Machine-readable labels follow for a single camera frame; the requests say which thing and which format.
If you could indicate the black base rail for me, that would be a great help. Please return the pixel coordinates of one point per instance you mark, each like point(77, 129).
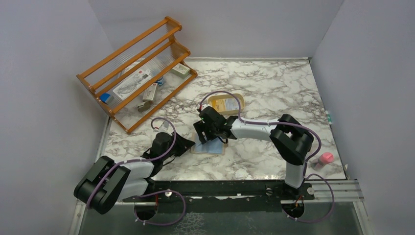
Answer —
point(222, 196)

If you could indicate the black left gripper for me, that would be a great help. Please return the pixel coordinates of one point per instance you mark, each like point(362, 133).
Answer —
point(183, 145)

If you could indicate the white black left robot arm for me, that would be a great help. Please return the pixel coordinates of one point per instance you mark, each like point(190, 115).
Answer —
point(108, 182)

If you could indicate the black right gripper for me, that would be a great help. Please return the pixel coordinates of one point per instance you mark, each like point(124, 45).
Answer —
point(200, 127)

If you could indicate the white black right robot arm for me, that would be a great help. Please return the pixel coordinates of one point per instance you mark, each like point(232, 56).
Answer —
point(292, 140)

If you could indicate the blue grey eraser block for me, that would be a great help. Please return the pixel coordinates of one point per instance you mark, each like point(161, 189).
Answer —
point(105, 98)

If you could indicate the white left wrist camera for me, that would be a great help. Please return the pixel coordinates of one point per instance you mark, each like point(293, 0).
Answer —
point(164, 127)

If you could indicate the grey blue credit card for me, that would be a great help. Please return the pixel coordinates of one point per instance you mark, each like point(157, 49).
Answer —
point(231, 104)

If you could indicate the blue white round jar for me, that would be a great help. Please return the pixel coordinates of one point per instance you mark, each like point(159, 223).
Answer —
point(160, 81)

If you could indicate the beige oval tray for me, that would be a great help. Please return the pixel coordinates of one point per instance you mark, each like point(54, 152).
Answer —
point(237, 96)

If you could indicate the white printed packet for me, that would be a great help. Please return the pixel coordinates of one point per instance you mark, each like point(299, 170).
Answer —
point(130, 84)

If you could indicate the grey olive small object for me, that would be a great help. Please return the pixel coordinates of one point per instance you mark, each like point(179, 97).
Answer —
point(144, 106)

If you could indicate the tan leather card holder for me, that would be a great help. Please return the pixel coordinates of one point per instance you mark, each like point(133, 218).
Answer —
point(214, 147)

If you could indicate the orange wooden rack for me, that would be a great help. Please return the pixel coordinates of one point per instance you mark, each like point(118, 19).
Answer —
point(157, 50)

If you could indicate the pink bottle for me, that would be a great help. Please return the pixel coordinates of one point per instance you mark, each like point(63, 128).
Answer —
point(323, 160)

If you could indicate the green white small tube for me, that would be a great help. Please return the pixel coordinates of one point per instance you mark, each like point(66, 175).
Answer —
point(328, 115)

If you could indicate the gold credit card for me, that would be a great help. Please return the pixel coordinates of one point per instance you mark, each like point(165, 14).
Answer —
point(219, 104)

